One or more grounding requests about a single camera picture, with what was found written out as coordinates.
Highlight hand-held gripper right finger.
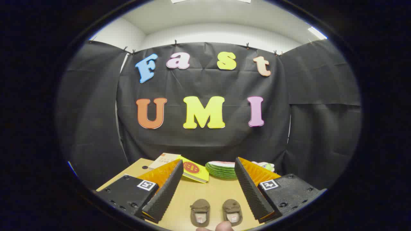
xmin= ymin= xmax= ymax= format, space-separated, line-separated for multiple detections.
xmin=234 ymin=157 xmax=328 ymax=224

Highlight green striped watermelon toy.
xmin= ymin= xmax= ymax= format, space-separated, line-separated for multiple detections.
xmin=205 ymin=161 xmax=238 ymax=179

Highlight pink green plush toy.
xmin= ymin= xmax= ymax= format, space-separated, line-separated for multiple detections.
xmin=251 ymin=161 xmax=275 ymax=173

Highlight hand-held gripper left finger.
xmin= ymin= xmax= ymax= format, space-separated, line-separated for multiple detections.
xmin=95 ymin=159 xmax=184 ymax=224

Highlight brown felt shoe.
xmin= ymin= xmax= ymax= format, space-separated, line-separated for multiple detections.
xmin=222 ymin=199 xmax=243 ymax=227
xmin=189 ymin=199 xmax=211 ymax=227

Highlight yellow book red label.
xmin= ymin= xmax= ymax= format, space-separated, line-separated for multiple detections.
xmin=178 ymin=156 xmax=210 ymax=184

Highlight beige cover book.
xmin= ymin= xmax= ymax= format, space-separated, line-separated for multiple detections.
xmin=148 ymin=153 xmax=181 ymax=170

